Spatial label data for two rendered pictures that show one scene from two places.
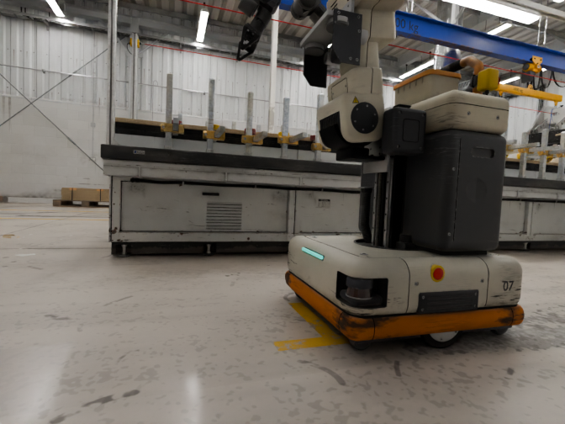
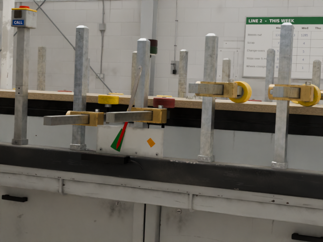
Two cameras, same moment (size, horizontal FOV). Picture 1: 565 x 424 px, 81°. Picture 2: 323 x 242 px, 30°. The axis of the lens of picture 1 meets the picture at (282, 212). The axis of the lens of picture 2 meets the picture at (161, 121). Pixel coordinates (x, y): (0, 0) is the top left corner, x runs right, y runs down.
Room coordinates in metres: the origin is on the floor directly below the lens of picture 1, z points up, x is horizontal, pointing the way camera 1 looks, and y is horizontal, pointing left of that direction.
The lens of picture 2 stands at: (1.22, -2.88, 0.94)
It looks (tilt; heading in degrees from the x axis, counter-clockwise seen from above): 3 degrees down; 41
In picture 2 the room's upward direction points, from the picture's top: 3 degrees clockwise
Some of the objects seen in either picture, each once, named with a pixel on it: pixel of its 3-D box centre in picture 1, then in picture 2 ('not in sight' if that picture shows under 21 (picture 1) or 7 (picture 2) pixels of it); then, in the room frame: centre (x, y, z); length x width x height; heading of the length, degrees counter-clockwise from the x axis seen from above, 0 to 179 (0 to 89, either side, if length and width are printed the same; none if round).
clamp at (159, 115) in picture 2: not in sight; (146, 114); (2.78, -1.44, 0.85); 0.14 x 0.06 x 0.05; 108
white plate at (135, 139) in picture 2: not in sight; (129, 141); (2.74, -1.40, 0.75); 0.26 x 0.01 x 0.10; 108
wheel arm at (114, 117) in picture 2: not in sight; (140, 116); (2.70, -1.48, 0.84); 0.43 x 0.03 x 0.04; 18
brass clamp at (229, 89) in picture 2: not in sight; (216, 89); (2.85, -1.68, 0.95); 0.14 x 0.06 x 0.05; 108
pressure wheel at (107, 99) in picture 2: not in sight; (107, 108); (2.84, -1.17, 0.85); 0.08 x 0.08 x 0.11
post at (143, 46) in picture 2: not in sight; (141, 106); (2.77, -1.42, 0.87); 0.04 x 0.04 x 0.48; 18
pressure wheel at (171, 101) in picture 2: not in sight; (163, 112); (2.89, -1.42, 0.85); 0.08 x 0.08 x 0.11
